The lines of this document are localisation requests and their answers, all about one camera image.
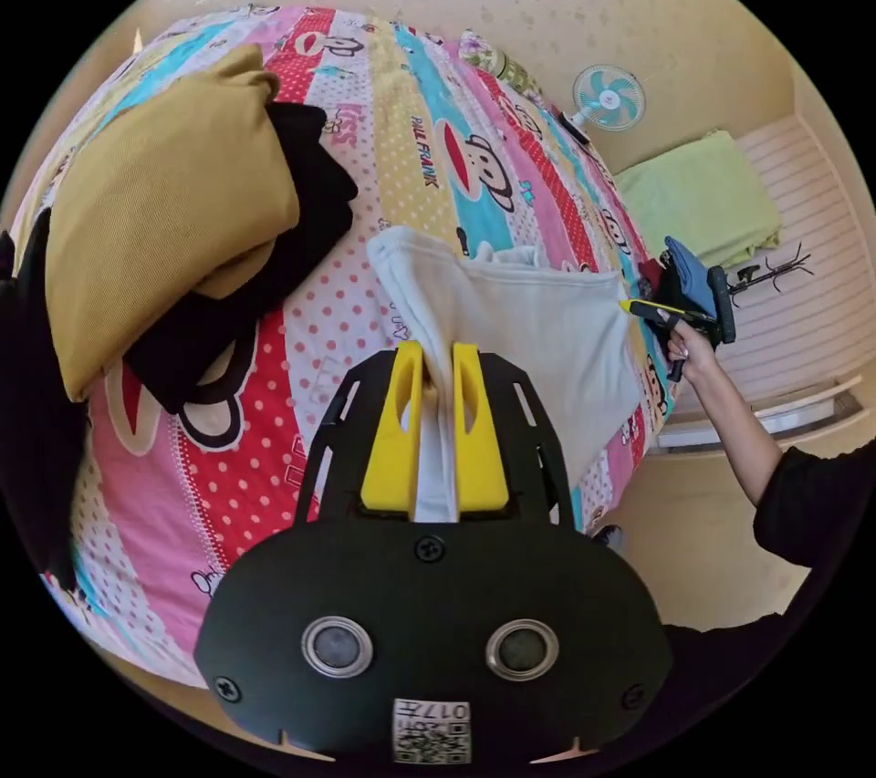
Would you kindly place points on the pile of clothes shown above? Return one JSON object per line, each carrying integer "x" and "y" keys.
{"x": 171, "y": 210}

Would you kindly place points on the person's body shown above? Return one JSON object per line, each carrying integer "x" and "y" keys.
{"x": 814, "y": 504}

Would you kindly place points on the black coat stand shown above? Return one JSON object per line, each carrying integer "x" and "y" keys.
{"x": 773, "y": 273}

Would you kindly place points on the small teal fan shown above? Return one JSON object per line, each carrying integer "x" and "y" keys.
{"x": 609, "y": 97}

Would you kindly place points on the bed with printed sheet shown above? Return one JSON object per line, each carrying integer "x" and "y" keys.
{"x": 410, "y": 176}

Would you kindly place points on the person's right hand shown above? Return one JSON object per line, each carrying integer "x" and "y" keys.
{"x": 692, "y": 350}

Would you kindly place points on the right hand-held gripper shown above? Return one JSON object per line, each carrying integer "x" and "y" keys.
{"x": 674, "y": 296}

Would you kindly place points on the floral pillow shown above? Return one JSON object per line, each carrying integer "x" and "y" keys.
{"x": 494, "y": 65}

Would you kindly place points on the person's right forearm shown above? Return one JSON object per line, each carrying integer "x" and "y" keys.
{"x": 742, "y": 429}

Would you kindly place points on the green cloth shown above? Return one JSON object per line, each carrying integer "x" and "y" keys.
{"x": 698, "y": 203}

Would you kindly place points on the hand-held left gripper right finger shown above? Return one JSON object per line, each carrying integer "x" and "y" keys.
{"x": 481, "y": 450}

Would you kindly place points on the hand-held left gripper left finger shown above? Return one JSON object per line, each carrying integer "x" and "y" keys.
{"x": 391, "y": 443}

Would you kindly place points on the white thermal shirt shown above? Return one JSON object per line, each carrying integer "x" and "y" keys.
{"x": 547, "y": 340}

